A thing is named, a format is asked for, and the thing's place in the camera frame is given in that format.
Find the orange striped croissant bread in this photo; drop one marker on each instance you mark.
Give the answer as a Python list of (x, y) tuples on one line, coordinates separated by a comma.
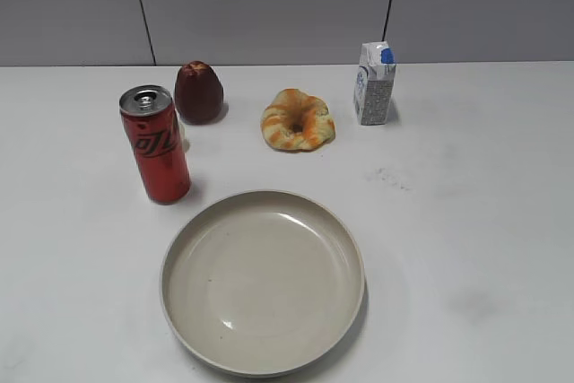
[(297, 122)]

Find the small white milk carton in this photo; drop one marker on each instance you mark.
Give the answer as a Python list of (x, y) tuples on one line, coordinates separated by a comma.
[(374, 83)]

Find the red cola can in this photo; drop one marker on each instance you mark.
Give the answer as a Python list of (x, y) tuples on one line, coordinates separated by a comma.
[(150, 121)]

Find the beige round plate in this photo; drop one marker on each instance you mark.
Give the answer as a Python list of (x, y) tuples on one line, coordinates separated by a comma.
[(262, 283)]

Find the dark red wax apple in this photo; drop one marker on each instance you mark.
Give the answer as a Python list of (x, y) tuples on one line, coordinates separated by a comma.
[(198, 93)]

